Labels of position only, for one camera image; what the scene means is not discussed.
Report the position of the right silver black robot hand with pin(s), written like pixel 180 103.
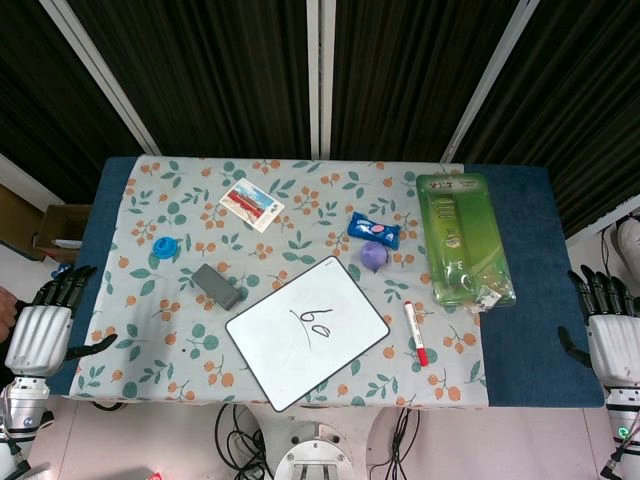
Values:
pixel 617 345

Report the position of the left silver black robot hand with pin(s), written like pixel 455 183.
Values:
pixel 37 335

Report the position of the dark grey whiteboard eraser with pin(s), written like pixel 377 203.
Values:
pixel 216 285

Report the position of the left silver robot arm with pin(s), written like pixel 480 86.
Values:
pixel 22 405

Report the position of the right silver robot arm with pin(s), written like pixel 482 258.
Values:
pixel 625 410

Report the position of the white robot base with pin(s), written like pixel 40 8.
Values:
pixel 320 455

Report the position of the person's bare hand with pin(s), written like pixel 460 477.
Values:
pixel 6 312

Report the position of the white dry-erase board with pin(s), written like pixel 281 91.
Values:
pixel 280 350

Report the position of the blue table cover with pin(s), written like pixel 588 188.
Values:
pixel 535 280

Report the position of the cardboard box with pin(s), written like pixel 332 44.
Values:
pixel 55 225

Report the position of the blue plastic cap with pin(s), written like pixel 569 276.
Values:
pixel 165 248

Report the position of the green blister package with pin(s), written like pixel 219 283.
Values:
pixel 460 235

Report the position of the white marker with red cap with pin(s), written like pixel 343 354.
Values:
pixel 415 330

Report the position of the black pleated curtain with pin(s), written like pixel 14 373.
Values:
pixel 210 75
pixel 400 75
pixel 585 100
pixel 30 90

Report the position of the photo postcard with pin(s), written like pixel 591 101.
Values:
pixel 250 205

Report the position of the purple ball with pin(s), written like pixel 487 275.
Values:
pixel 373 255

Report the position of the blue Oreo cookie pack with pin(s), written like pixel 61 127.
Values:
pixel 372 229

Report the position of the floral leaf print tablecloth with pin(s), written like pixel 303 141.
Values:
pixel 310 210

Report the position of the white frame post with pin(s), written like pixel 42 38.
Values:
pixel 107 75
pixel 320 75
pixel 487 80

